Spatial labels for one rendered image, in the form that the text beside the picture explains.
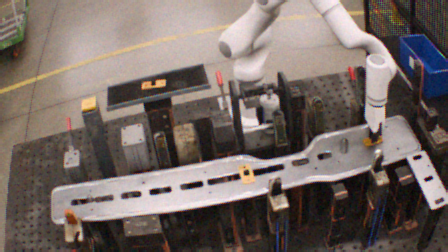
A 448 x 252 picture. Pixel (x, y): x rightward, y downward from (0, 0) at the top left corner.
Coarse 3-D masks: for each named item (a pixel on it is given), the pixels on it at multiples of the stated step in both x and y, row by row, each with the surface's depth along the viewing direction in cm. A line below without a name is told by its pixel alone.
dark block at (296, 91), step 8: (296, 88) 185; (296, 96) 182; (304, 96) 182; (296, 104) 183; (304, 104) 184; (296, 112) 186; (304, 112) 187; (296, 120) 188; (304, 120) 189; (296, 128) 190; (304, 128) 191; (296, 136) 193; (304, 136) 193; (296, 144) 195; (304, 144) 196; (296, 152) 197
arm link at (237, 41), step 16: (256, 0) 170; (272, 0) 166; (288, 0) 172; (256, 16) 185; (272, 16) 181; (224, 32) 200; (240, 32) 195; (256, 32) 192; (224, 48) 201; (240, 48) 198
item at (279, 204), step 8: (272, 200) 157; (280, 200) 157; (272, 208) 155; (280, 208) 155; (288, 208) 155; (272, 216) 156; (280, 216) 156; (288, 216) 157; (272, 224) 159; (280, 224) 159; (288, 224) 160; (272, 232) 161; (280, 232) 163; (272, 240) 167; (280, 240) 166; (272, 248) 170; (280, 248) 169
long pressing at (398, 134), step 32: (352, 128) 183; (384, 128) 181; (224, 160) 179; (256, 160) 177; (288, 160) 176; (352, 160) 171; (384, 160) 169; (64, 192) 173; (96, 192) 172; (128, 192) 172; (192, 192) 169; (224, 192) 168; (256, 192) 167; (64, 224) 162
